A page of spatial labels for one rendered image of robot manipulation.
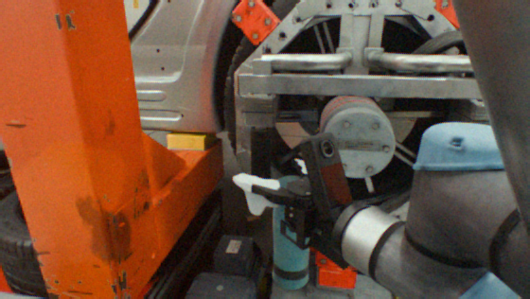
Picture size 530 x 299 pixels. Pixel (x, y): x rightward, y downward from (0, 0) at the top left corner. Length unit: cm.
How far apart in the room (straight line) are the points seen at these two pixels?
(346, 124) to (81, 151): 44
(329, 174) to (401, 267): 13
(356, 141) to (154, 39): 73
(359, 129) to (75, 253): 56
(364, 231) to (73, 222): 49
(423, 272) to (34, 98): 56
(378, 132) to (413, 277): 31
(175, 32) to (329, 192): 78
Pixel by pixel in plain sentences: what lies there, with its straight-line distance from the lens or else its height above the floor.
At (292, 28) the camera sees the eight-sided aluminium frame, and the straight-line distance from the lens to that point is 70.
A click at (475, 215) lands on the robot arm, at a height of 92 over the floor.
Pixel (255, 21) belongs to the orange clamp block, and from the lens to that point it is 71.
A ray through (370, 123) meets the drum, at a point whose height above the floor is 90.
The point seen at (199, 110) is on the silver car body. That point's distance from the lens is 102.
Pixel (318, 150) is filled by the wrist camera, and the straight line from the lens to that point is 40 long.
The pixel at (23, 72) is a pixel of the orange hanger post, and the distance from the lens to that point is 59.
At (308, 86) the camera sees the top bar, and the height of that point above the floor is 96.
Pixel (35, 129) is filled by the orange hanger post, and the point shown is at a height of 90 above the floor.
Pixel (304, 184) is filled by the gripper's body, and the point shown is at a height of 84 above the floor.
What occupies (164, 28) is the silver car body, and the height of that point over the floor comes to 106.
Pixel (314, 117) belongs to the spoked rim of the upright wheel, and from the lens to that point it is 83.
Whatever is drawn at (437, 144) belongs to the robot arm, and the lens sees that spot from 28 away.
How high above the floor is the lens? 104
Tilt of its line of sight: 20 degrees down
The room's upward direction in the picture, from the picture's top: straight up
